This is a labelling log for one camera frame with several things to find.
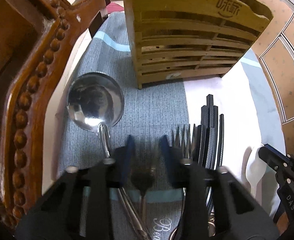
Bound black chopstick left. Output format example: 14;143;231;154
198;105;209;166

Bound steel fork shiny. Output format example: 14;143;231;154
169;123;198;240

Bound carved wooden chair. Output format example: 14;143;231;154
0;0;107;232

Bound grey white striped tablecloth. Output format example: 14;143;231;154
56;12;286;239

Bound steel fork dark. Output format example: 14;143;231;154
131;167;156;224

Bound wooden utensil holder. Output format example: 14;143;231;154
123;0;273;87

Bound large steel spoon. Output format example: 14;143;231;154
67;72;150;239

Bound black chopstick long top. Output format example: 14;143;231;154
206;94;214;168

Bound black chopstick middle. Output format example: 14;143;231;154
210;106;218;169

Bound white ceramic spoon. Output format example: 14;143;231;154
241;144;277;204

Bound kitchen cabinets beige doors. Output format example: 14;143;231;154
252;0;294;154

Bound black chopstick separate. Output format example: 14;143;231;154
216;114;225;167

